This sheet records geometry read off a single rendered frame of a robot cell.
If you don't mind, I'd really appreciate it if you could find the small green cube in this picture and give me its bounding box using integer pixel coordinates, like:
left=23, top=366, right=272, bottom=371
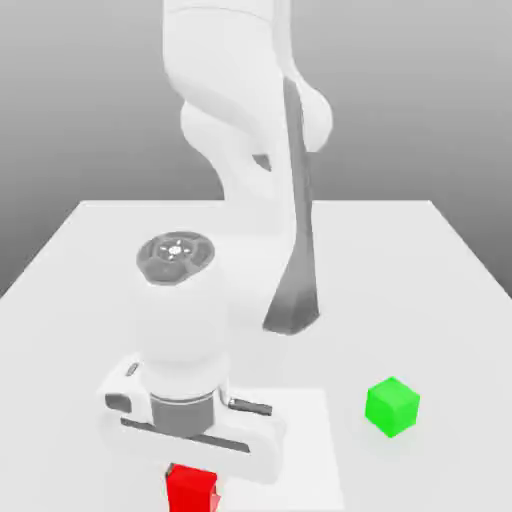
left=364, top=375, right=422, bottom=440

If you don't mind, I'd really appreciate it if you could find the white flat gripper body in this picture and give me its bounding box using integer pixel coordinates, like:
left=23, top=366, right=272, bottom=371
left=99, top=408, right=288, bottom=485

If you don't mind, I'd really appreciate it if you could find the small red cube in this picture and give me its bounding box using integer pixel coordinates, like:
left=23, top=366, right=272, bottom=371
left=165, top=462, right=223, bottom=512

